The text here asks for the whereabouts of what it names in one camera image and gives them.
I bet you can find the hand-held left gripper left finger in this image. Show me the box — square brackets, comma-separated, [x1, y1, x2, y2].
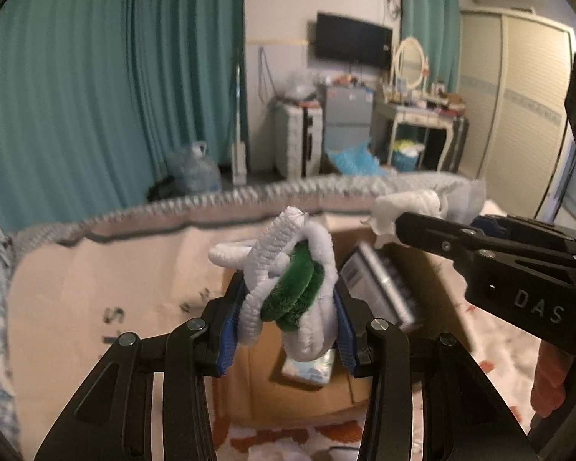
[33, 276, 247, 461]

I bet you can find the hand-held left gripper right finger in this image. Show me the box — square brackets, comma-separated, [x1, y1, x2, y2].
[335, 287, 541, 461]

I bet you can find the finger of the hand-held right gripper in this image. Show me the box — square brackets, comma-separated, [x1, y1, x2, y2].
[469, 213, 576, 262]
[394, 212, 490, 274]

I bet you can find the white soft cloth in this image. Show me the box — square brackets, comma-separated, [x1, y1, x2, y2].
[365, 189, 449, 250]

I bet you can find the white and green plush knot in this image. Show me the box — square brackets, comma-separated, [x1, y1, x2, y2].
[209, 206, 339, 361]

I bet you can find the cardboard box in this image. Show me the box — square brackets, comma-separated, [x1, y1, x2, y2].
[10, 209, 478, 430]
[211, 199, 558, 461]

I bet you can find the person's right hand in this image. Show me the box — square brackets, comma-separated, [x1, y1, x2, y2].
[530, 340, 576, 420]

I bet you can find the tissue pack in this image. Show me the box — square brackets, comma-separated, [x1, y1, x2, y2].
[281, 347, 339, 390]

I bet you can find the silver packet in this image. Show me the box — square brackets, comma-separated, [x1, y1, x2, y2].
[341, 242, 425, 332]

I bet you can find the open cardboard box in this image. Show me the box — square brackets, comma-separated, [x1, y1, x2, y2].
[211, 199, 558, 461]

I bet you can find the blue plastic bag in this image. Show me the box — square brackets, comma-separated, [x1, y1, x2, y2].
[326, 139, 391, 179]

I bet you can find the cream dressing table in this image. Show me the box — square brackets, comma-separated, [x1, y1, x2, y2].
[372, 90, 467, 172]

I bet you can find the beige wardrobe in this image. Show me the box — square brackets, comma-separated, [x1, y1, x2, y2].
[458, 7, 576, 218]

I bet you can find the grey fringed blanket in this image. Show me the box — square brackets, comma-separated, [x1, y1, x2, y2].
[5, 175, 485, 256]

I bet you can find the grey mini fridge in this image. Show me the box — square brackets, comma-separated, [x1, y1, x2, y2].
[319, 81, 378, 174]

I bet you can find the white drawer cabinet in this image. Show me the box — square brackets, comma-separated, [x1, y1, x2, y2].
[273, 98, 325, 179]

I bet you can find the grey plastic bag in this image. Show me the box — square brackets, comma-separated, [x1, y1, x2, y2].
[166, 141, 222, 196]

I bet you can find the oval vanity mirror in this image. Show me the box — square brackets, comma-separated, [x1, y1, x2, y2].
[390, 37, 431, 93]

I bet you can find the white stick mop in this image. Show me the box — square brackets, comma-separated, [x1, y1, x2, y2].
[230, 65, 249, 186]

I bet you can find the clear plastic bag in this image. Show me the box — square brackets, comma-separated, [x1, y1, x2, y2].
[277, 70, 318, 100]

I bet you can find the narrow teal curtain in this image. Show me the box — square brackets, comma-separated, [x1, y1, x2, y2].
[397, 0, 462, 97]

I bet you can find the wide teal curtain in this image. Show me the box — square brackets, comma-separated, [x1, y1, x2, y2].
[0, 0, 248, 235]

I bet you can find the black wall television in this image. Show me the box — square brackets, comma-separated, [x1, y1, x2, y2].
[315, 12, 393, 69]

